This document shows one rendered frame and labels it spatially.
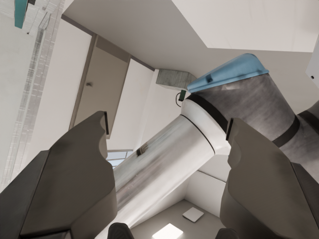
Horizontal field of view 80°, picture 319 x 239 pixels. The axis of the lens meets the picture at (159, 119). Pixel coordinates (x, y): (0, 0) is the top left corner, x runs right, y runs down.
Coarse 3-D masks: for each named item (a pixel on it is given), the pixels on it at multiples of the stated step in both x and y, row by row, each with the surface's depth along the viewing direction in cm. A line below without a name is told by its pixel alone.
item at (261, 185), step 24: (240, 120) 12; (240, 144) 9; (264, 144) 9; (240, 168) 8; (264, 168) 8; (288, 168) 8; (240, 192) 7; (264, 192) 7; (288, 192) 7; (240, 216) 6; (264, 216) 6; (288, 216) 6; (312, 216) 6
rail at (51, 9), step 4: (36, 0) 50; (40, 0) 49; (44, 0) 49; (48, 0) 50; (52, 0) 47; (56, 0) 47; (60, 0) 46; (36, 4) 53; (40, 4) 52; (44, 4) 53; (48, 4) 50; (52, 4) 50; (56, 4) 49; (40, 8) 55; (48, 8) 53; (52, 8) 52; (52, 12) 56
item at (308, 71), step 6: (318, 36) 46; (318, 42) 35; (318, 48) 36; (312, 54) 40; (318, 54) 37; (312, 60) 41; (318, 60) 39; (312, 66) 43; (318, 66) 41; (306, 72) 49; (312, 72) 45; (318, 72) 42; (312, 78) 47; (318, 78) 44; (318, 84) 47
